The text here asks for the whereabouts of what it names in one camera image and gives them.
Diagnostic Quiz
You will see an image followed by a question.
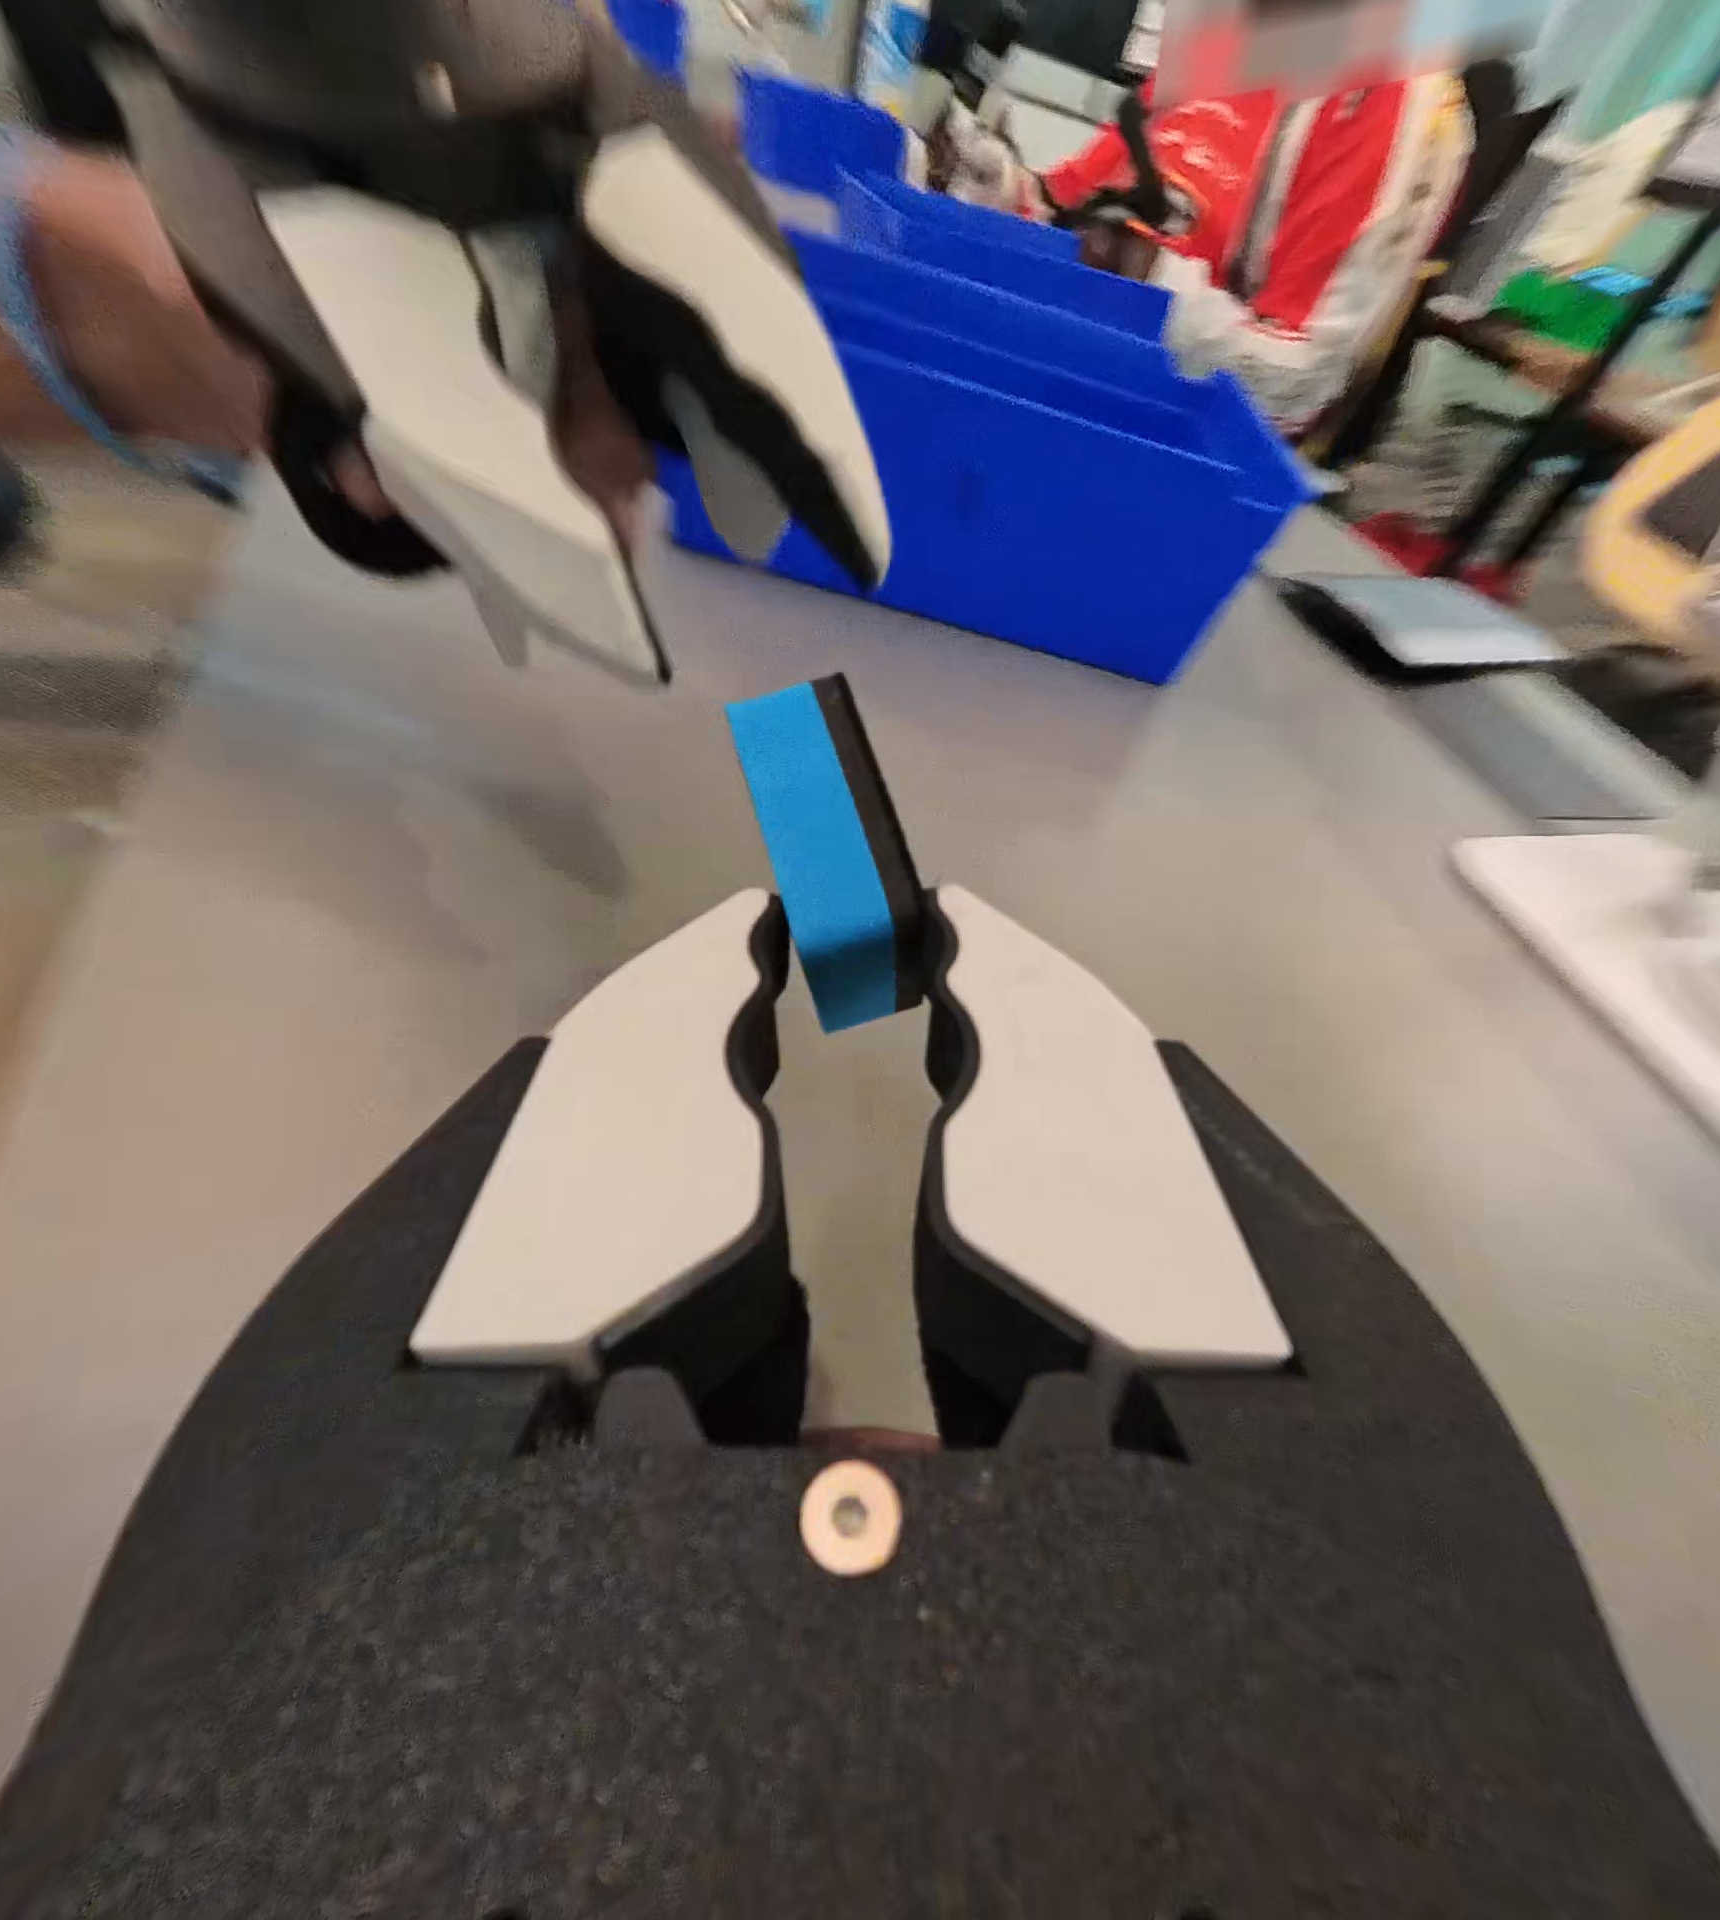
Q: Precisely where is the blue wristband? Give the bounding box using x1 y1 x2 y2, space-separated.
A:
0 128 246 509

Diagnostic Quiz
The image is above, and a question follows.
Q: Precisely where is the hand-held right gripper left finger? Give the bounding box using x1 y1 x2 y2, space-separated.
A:
409 886 810 1374

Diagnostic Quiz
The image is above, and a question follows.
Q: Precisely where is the white folding stand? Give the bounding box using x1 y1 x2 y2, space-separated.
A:
1451 555 1720 1251

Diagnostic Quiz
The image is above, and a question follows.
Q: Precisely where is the red white snack packet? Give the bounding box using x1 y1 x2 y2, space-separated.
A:
934 75 1477 424

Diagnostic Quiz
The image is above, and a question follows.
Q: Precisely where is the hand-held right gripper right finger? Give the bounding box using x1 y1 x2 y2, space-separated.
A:
915 882 1299 1374

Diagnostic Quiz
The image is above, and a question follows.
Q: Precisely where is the silver laptop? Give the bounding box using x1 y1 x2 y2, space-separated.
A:
1278 569 1568 688

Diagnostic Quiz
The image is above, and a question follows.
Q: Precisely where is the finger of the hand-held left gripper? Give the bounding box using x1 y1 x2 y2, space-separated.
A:
256 194 675 692
580 121 897 594

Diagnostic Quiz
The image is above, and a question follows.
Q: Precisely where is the blue plastic bin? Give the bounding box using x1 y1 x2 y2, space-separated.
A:
655 166 1322 690

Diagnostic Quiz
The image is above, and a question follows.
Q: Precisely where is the small blue bin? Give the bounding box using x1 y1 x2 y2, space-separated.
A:
612 0 909 199

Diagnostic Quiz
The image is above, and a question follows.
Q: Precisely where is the black board with wooden rim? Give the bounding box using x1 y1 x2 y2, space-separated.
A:
1579 321 1720 637

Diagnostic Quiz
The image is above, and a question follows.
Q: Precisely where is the light blue foam block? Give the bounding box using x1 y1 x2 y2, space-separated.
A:
726 674 930 1038

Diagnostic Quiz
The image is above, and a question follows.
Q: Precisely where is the white plastic bottle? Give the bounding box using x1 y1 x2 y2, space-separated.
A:
859 0 931 95

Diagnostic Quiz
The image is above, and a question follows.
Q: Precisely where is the person's left hand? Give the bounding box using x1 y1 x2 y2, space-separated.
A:
30 142 284 470

